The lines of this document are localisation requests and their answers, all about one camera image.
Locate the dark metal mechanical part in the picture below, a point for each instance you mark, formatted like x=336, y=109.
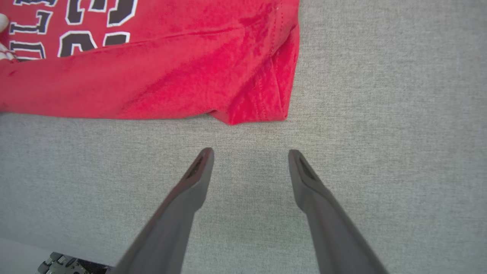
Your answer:
x=68, y=266

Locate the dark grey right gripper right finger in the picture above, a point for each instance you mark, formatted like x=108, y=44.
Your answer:
x=335, y=236

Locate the red and white shirt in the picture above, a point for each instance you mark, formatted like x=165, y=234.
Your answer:
x=171, y=68

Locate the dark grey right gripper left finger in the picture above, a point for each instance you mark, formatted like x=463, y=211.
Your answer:
x=171, y=228

